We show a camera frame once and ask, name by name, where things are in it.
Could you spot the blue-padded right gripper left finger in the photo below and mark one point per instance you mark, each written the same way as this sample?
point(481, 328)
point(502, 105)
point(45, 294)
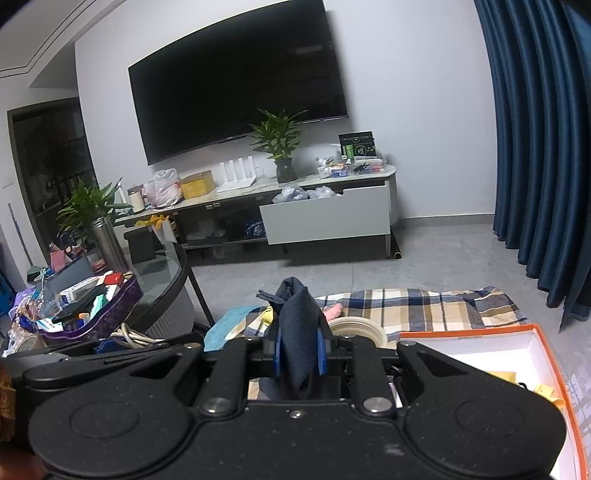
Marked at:
point(272, 347)

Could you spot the clear tray of small items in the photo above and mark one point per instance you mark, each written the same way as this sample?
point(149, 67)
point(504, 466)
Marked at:
point(343, 167)

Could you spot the round glass side table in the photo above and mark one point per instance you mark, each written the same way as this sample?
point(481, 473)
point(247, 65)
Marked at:
point(172, 303)

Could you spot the black green product box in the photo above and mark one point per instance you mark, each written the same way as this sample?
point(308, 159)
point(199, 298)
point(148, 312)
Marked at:
point(357, 144)

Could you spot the pink fluffy garment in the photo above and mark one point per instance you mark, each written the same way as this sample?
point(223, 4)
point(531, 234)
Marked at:
point(332, 312)

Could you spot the white jar with lid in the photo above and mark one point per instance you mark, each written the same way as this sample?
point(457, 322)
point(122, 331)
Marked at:
point(135, 200)

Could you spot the orange white cardboard box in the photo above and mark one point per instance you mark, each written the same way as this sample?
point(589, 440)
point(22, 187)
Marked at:
point(524, 350)

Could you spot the large black wall television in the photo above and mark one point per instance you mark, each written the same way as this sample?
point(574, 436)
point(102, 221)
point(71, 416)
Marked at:
point(212, 85)

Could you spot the yellow cardboard box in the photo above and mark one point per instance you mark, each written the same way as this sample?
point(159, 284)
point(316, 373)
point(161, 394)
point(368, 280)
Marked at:
point(196, 185)

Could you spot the white wifi router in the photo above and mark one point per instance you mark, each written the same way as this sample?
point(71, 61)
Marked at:
point(237, 174)

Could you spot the purple tray with clutter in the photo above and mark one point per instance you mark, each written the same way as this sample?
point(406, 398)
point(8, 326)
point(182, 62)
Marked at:
point(95, 316)

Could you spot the bamboo plant in dark vase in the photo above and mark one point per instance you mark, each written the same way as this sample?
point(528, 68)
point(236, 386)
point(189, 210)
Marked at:
point(278, 135)

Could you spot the beige paper cup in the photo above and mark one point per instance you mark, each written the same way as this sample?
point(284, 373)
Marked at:
point(359, 326)

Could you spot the bamboo plant in steel vase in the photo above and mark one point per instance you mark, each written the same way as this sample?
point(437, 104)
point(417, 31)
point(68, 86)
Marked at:
point(89, 214)

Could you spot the plaid checked blanket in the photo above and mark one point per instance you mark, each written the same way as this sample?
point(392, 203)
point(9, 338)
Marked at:
point(416, 310)

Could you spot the yellow fluffy sock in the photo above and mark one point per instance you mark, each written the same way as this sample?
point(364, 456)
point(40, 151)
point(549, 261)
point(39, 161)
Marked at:
point(266, 317)

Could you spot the pink white plastic bag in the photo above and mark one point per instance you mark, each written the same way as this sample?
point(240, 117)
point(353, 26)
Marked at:
point(163, 189)

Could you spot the white grey TV cabinet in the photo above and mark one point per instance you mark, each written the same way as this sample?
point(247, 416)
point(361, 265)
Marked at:
point(364, 205)

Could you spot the plastic bags in drawer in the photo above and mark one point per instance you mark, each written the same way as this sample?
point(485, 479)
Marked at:
point(296, 193)

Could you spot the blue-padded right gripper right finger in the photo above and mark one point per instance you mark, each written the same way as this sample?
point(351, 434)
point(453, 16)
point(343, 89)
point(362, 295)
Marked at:
point(327, 350)

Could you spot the dark navy cloth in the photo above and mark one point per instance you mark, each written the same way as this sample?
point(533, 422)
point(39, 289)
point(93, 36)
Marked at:
point(299, 316)

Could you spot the dark blue curtain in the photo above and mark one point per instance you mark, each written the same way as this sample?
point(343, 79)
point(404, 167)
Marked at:
point(539, 56)

